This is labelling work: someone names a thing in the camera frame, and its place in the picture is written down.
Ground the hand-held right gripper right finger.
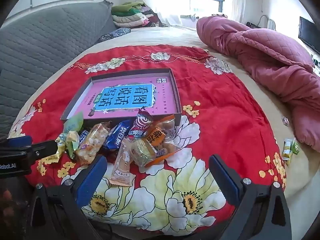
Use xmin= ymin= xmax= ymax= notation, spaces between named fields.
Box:
xmin=209 ymin=154 xmax=293 ymax=240

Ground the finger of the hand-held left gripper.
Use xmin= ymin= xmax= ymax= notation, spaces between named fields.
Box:
xmin=7 ymin=135 xmax=33 ymax=147
xmin=24 ymin=140 xmax=58 ymax=160

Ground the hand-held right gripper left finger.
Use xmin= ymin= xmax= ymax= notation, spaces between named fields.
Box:
xmin=26 ymin=154 xmax=108 ymax=240

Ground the long yellow snack packet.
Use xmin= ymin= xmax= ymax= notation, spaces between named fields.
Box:
xmin=37 ymin=132 xmax=69 ymax=167

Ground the beige biscuit packet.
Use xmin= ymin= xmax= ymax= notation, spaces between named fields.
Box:
xmin=109 ymin=137 xmax=133 ymax=187

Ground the clear puffed rice packet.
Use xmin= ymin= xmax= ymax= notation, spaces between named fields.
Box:
xmin=75 ymin=122 xmax=111 ymax=165

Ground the green translucent pastry packet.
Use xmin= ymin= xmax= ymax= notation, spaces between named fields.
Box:
xmin=61 ymin=111 xmax=85 ymax=159

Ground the brown chocolate bar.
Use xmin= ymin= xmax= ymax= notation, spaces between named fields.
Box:
xmin=78 ymin=129 xmax=90 ymax=145

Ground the blue cookie packet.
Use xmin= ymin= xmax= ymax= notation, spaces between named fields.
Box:
xmin=103 ymin=119 xmax=135 ymax=151

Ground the small green cake packet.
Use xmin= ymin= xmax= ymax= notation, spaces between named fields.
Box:
xmin=130 ymin=139 xmax=158 ymax=167

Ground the clear packet of brown balls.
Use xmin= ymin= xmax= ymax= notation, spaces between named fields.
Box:
xmin=145 ymin=115 xmax=182 ymax=166

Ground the orange label snack packet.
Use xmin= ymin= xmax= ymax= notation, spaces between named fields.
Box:
xmin=145 ymin=127 xmax=167 ymax=150

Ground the red swirl candy packet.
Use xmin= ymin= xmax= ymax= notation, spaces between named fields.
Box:
xmin=127 ymin=108 xmax=153 ymax=139

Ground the pink cardboard box tray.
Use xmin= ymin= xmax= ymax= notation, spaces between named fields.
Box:
xmin=60 ymin=68 xmax=182 ymax=127

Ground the person's dark patterned clothing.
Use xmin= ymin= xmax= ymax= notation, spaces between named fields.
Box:
xmin=0 ymin=177 xmax=33 ymax=240

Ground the yellow green snack packet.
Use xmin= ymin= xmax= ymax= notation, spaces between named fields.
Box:
xmin=281 ymin=138 xmax=293 ymax=165

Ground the red floral blanket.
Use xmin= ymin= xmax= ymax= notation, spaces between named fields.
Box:
xmin=15 ymin=44 xmax=287 ymax=240

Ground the grey quilted cover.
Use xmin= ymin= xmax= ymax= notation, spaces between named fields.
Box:
xmin=0 ymin=0 xmax=118 ymax=140

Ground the pink quilted comforter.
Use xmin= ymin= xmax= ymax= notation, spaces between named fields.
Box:
xmin=196 ymin=16 xmax=320 ymax=153

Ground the dark patterned pillow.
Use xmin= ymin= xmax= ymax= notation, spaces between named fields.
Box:
xmin=96 ymin=27 xmax=132 ymax=43

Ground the bed with beige sheet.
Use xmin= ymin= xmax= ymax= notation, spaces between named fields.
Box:
xmin=7 ymin=25 xmax=320 ymax=205

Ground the pile of folded clothes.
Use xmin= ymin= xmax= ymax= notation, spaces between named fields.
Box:
xmin=111 ymin=1 xmax=160 ymax=29

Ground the black flat screen monitor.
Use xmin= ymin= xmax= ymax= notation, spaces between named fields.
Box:
xmin=298 ymin=16 xmax=320 ymax=54

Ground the white sheer curtain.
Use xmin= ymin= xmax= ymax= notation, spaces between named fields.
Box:
xmin=142 ymin=0 xmax=193 ymax=27

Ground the white metal frame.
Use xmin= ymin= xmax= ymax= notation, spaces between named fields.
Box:
xmin=259 ymin=15 xmax=277 ymax=30

